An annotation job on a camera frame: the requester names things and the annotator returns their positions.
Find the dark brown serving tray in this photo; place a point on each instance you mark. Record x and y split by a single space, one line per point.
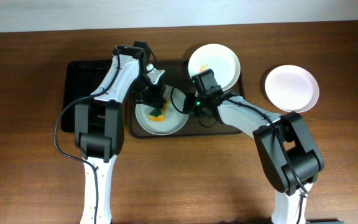
176 75

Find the yellow green sponge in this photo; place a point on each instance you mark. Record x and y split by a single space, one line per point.
158 114

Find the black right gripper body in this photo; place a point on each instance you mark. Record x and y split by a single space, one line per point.
189 104

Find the black rectangular sponge tray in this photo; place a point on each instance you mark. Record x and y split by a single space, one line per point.
82 78

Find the pink plate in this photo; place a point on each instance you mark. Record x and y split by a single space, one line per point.
291 88

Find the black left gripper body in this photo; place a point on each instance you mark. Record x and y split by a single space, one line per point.
153 95

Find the light blue plate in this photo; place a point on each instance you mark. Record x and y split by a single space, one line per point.
173 122

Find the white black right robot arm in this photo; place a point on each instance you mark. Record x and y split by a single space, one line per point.
290 158

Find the cream white plate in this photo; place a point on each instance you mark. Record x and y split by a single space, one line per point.
220 59

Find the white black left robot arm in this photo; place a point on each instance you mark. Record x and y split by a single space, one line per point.
99 122

